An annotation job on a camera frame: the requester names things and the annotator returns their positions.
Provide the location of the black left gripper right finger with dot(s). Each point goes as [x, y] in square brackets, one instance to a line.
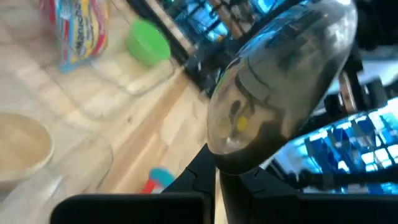
[264, 199]

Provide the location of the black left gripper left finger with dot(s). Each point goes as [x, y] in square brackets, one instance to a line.
[199, 186]

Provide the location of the teal plastic spoon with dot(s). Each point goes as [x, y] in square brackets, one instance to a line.
[161, 177]

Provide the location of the silver metal spoon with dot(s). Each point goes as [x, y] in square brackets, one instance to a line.
[280, 77]

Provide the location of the tan-lidded spice jar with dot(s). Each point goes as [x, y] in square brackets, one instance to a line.
[18, 146]

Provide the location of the lime chili shrimp ramen packet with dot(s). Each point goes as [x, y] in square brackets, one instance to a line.
[81, 31]

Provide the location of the green plastic bowl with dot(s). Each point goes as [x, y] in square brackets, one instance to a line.
[147, 43]

